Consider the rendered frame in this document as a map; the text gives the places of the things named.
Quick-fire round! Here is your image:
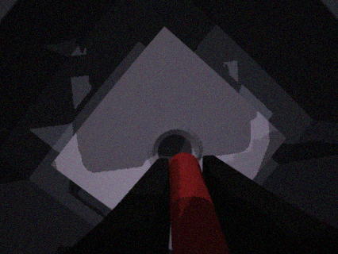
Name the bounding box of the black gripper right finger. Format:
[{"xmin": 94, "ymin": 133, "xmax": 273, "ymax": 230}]
[{"xmin": 203, "ymin": 156, "xmax": 338, "ymax": 254}]

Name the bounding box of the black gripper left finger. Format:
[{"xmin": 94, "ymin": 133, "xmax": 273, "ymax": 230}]
[{"xmin": 63, "ymin": 158, "xmax": 171, "ymax": 254}]

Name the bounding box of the red peg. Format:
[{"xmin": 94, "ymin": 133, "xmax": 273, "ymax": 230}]
[{"xmin": 169, "ymin": 152, "xmax": 229, "ymax": 254}]

